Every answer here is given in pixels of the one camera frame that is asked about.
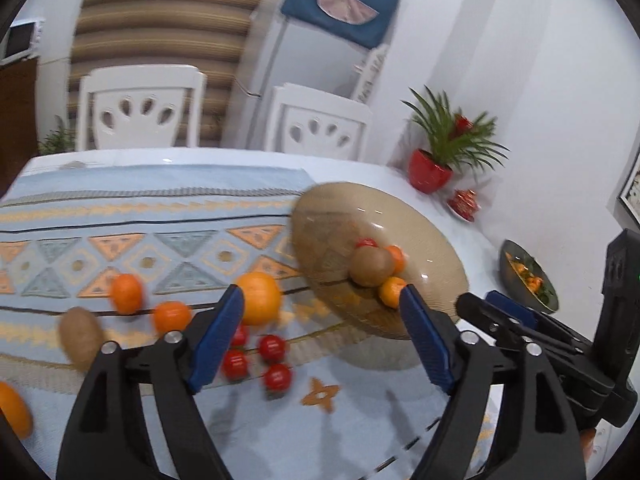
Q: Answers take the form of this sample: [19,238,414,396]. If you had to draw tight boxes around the orange mandarin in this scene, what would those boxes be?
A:
[386,245,406,276]
[110,273,145,315]
[377,276,408,308]
[152,301,193,336]

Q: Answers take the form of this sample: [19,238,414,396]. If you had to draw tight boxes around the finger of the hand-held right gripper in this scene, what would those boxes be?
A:
[455,292,616,407]
[486,290,597,357]

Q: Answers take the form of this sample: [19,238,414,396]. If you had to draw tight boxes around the small green plant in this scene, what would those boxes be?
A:
[37,115,76,156]

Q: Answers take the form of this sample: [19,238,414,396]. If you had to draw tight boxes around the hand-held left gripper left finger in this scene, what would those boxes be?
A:
[56,284,246,480]

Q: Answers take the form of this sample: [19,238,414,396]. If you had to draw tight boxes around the green plant in red pot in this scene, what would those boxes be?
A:
[401,86,511,195]

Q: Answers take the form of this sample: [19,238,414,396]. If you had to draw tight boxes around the white dining chair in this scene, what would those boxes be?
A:
[75,64,207,151]
[265,84,373,161]

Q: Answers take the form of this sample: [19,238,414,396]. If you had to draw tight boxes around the amber glass fruit bowl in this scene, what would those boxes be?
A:
[291,182,468,341]

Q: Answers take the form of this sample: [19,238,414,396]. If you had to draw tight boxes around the white hanging ornament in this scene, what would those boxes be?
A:
[352,42,391,103]

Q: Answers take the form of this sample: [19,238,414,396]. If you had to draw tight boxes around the framed wall picture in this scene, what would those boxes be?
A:
[616,140,640,233]

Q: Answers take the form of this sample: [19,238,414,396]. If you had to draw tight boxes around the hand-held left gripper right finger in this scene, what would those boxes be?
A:
[398,284,587,480]

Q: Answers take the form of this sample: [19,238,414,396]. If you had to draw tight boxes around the brown kiwi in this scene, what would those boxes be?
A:
[348,246,395,288]
[58,306,106,373]

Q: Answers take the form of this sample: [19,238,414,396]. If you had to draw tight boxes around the small red lidded dish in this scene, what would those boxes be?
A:
[446,188,482,222]

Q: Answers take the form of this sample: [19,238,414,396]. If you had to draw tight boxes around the brown wooden cabinet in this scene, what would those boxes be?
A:
[0,57,41,196]

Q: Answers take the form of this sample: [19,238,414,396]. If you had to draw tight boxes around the orange peels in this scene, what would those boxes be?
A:
[506,251,548,301]

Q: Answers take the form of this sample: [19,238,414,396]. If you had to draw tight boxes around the white microwave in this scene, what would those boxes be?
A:
[0,19,46,63]

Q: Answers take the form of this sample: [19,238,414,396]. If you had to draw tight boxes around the striped brown curtain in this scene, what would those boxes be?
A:
[67,0,273,148]

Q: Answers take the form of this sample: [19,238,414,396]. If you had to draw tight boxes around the patterned blue table runner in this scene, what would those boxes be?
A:
[0,162,501,480]

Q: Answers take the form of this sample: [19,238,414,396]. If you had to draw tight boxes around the white refrigerator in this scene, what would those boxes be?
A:
[235,10,391,153]

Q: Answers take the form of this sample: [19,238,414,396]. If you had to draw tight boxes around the dark bowl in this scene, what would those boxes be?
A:
[499,239,561,315]

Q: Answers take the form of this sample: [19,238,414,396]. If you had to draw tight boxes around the large orange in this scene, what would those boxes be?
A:
[235,271,282,326]
[0,381,34,440]

